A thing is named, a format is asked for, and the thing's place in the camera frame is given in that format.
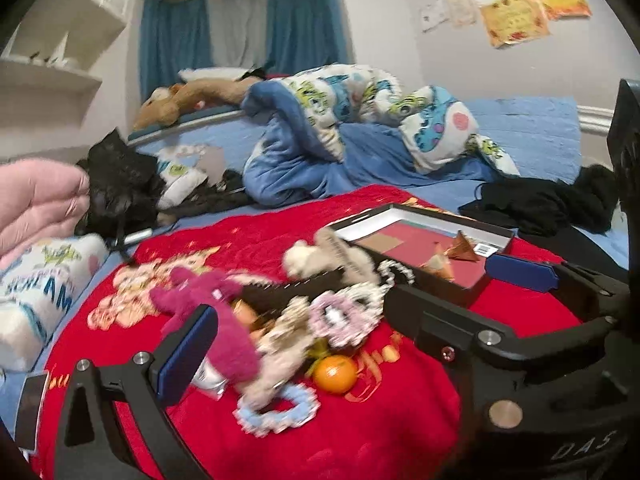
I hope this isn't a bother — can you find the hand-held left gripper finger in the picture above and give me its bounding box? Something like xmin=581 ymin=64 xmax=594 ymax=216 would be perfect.
xmin=52 ymin=305 xmax=219 ymax=480

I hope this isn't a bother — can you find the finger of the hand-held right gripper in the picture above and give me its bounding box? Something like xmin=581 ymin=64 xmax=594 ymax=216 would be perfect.
xmin=385 ymin=284 xmax=621 ymax=387
xmin=486 ymin=254 xmax=629 ymax=314

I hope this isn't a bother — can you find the clear bag with round mirror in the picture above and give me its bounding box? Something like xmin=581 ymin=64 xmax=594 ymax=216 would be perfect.
xmin=192 ymin=360 xmax=229 ymax=402

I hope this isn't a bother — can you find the magenta plush toy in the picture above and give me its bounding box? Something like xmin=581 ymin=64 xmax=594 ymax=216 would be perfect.
xmin=149 ymin=266 xmax=261 ymax=392

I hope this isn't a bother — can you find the orange snack packet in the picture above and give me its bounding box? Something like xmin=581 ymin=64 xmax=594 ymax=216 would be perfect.
xmin=430 ymin=254 xmax=457 ymax=282
xmin=451 ymin=230 xmax=479 ymax=262

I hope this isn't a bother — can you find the black shallow box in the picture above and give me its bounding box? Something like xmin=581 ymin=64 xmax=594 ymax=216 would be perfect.
xmin=331 ymin=202 xmax=517 ymax=308

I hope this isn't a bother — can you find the black knit garment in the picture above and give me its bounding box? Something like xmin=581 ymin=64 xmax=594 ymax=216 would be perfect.
xmin=459 ymin=164 xmax=621 ymax=237

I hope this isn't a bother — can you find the pink and white scrunchie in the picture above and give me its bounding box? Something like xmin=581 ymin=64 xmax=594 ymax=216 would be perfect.
xmin=307 ymin=282 xmax=384 ymax=349

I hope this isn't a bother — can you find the cream fuzzy scrunchie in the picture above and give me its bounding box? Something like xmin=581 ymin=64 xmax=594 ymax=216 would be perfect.
xmin=250 ymin=299 xmax=317 ymax=406

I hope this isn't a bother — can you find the red teddy bear print blanket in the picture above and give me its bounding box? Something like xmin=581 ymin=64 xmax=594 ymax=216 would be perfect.
xmin=30 ymin=184 xmax=586 ymax=480

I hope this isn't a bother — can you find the light blue scrunchie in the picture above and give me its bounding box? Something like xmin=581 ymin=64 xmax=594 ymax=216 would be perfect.
xmin=235 ymin=382 xmax=321 ymax=436

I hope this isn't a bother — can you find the blue bed sheet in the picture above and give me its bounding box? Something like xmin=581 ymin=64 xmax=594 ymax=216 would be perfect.
xmin=0 ymin=96 xmax=632 ymax=411

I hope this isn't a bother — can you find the beige plush toy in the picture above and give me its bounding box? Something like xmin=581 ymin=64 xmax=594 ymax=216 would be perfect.
xmin=282 ymin=227 xmax=381 ymax=288

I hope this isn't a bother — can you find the dark clothing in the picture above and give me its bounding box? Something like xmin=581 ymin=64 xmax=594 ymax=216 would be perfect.
xmin=167 ymin=170 xmax=253 ymax=218

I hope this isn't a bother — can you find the large cartoon print pillow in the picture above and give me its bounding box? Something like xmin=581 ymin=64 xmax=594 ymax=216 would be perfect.
xmin=0 ymin=234 xmax=110 ymax=372

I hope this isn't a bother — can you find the black smartphone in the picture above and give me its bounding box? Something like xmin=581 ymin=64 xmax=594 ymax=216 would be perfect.
xmin=14 ymin=370 xmax=51 ymax=453

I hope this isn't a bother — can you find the small cartoon print pillow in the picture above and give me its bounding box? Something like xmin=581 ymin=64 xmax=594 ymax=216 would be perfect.
xmin=157 ymin=144 xmax=210 ymax=208

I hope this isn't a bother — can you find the black plastic bag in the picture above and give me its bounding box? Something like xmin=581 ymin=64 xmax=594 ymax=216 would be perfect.
xmin=75 ymin=129 xmax=168 ymax=237

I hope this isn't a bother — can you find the blue cartoon print quilt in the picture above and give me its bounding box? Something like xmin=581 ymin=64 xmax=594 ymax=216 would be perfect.
xmin=242 ymin=62 xmax=521 ymax=206

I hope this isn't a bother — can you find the pink quilt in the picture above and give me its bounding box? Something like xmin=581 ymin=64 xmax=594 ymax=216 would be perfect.
xmin=0 ymin=159 xmax=92 ymax=271

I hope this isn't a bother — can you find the brown plush toy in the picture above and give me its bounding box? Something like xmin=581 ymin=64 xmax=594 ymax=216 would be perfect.
xmin=132 ymin=77 xmax=261 ymax=131

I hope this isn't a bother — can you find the blue curtain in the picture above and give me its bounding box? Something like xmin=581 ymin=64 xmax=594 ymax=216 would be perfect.
xmin=139 ymin=0 xmax=212 ymax=102
xmin=265 ymin=0 xmax=352 ymax=68

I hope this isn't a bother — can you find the white curtain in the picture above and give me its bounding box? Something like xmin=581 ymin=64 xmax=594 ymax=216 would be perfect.
xmin=205 ymin=0 xmax=272 ymax=68

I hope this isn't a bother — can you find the grey bed rail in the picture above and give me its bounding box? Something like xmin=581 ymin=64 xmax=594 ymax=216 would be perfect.
xmin=127 ymin=109 xmax=248 ymax=145

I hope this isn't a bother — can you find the large orange wall poster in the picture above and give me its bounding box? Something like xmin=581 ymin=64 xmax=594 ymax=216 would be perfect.
xmin=479 ymin=0 xmax=552 ymax=49

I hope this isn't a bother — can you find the small white wall certificate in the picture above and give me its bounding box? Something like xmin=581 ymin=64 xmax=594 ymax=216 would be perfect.
xmin=420 ymin=0 xmax=449 ymax=34

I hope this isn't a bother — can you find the tall pale wall certificate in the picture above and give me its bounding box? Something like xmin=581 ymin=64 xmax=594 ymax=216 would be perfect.
xmin=445 ymin=0 xmax=479 ymax=29

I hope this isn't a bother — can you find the white wall shelf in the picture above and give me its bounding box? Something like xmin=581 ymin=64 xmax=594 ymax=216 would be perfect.
xmin=0 ymin=0 xmax=132 ymax=128

